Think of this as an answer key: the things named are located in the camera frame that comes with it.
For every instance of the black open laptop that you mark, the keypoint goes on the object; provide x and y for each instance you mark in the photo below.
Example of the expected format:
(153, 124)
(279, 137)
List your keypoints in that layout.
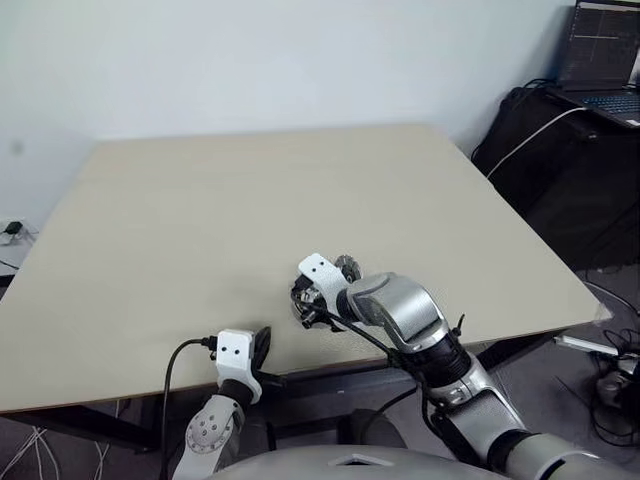
(600, 60)

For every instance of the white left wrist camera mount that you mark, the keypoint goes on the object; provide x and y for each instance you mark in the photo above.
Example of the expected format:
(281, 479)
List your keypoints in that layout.
(235, 355)

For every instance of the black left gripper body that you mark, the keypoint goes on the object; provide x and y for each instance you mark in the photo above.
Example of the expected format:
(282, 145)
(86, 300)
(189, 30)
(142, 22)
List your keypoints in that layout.
(256, 362)

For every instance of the black table frame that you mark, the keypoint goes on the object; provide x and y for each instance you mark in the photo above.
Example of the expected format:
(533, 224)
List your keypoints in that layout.
(320, 385)

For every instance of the long white power strip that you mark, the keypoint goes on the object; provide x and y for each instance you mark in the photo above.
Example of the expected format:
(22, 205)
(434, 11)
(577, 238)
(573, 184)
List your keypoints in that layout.
(585, 345)

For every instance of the black equipment case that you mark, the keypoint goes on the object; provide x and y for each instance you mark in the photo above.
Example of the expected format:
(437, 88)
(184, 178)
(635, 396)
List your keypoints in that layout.
(575, 185)

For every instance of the white power strip with adapter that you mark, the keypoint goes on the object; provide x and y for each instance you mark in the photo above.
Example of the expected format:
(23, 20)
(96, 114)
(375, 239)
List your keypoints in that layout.
(15, 232)

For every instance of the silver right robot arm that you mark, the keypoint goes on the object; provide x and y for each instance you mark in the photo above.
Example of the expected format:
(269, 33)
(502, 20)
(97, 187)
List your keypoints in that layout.
(410, 310)

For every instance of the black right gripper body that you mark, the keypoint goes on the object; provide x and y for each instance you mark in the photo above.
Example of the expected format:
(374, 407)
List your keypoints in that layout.
(312, 312)

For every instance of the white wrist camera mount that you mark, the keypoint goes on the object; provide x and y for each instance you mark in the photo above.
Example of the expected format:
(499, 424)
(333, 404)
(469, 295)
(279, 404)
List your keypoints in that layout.
(322, 275)
(235, 355)

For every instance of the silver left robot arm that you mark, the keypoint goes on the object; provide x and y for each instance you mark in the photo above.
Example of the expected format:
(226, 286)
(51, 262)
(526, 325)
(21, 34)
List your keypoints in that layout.
(210, 430)

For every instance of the grey robot torso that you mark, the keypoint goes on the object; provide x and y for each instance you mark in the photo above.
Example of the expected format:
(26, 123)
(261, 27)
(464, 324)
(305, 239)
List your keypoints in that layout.
(350, 462)

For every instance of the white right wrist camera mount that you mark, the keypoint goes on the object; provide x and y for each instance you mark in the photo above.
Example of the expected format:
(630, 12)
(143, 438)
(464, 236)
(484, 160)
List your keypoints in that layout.
(322, 275)

